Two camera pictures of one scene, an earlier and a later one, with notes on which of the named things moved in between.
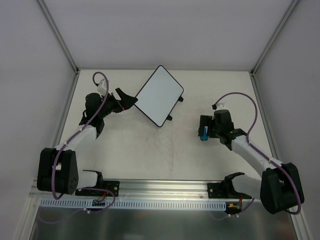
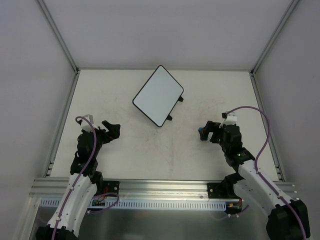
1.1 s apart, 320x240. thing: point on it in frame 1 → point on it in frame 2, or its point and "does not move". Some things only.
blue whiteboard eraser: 205,137 does not move
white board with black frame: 159,96 does not move
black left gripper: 120,100 → 104,133
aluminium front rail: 143,189 does not move
